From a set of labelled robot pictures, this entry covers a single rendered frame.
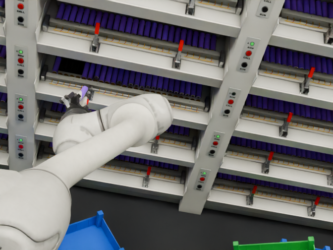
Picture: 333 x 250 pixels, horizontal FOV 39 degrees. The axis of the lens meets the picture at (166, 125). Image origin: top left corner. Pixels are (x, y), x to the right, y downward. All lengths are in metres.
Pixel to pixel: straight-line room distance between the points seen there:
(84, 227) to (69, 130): 0.83
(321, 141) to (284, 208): 0.39
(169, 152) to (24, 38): 0.66
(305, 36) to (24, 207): 1.14
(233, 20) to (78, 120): 0.60
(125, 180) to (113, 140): 1.00
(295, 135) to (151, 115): 0.80
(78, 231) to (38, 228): 1.30
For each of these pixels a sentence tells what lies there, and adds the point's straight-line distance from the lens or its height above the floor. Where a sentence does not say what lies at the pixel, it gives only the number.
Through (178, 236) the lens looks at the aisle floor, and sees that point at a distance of 1.90.
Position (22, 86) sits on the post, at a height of 0.50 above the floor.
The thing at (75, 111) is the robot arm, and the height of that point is 0.72.
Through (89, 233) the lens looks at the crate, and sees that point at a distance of 1.84.
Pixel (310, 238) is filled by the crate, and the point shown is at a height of 0.18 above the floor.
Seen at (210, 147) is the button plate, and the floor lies 0.38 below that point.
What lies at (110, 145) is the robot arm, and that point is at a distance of 0.89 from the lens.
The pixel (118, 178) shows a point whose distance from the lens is 1.89.
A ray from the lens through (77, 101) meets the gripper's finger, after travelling 1.36.
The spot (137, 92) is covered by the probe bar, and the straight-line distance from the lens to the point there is 1.63.
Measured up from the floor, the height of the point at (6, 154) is 0.11.
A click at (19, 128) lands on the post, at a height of 0.30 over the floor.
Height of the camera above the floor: 1.50
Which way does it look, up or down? 40 degrees down
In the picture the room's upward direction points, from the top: 15 degrees clockwise
